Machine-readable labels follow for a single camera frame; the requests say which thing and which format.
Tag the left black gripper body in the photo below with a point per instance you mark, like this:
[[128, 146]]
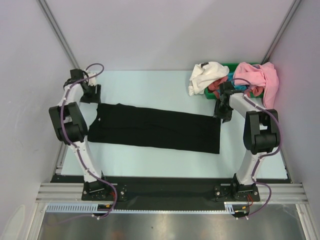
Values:
[[90, 96]]

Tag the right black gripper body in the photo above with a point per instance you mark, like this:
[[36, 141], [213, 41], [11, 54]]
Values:
[[223, 111]]

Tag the black t shirt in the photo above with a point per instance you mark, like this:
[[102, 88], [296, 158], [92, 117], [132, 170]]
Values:
[[148, 127]]

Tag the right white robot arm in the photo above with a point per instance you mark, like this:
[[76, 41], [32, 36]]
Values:
[[261, 133]]

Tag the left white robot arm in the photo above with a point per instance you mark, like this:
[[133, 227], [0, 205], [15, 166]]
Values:
[[71, 128]]

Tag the teal t shirt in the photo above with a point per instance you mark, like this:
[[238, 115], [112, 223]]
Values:
[[229, 78]]

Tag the dusty red t shirt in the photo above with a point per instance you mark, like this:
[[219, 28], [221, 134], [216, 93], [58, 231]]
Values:
[[252, 92]]

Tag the white t shirt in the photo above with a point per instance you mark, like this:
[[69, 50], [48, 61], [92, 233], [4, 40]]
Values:
[[204, 74]]

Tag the green plastic bin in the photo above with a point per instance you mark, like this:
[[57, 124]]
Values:
[[232, 67]]

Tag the pink t shirt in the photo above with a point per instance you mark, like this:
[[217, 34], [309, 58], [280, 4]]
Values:
[[264, 76]]

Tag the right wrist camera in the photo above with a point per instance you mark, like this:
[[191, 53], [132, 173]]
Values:
[[225, 90]]

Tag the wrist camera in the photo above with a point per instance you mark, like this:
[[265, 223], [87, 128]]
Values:
[[225, 90], [77, 75]]

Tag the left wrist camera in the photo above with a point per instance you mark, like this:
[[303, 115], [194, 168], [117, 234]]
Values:
[[77, 75]]

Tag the white slotted cable duct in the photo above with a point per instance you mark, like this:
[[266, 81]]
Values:
[[96, 208]]

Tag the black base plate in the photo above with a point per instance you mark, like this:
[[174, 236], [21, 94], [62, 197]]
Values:
[[166, 194]]

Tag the aluminium frame post left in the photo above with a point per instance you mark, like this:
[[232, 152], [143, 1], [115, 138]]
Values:
[[57, 31]]

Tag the aluminium frame post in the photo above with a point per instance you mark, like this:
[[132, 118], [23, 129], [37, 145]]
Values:
[[293, 9], [57, 31]]

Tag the aluminium front rail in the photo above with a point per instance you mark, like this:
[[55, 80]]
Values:
[[287, 193]]

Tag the aluminium frame post right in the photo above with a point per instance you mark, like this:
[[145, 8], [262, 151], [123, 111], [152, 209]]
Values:
[[293, 9]]

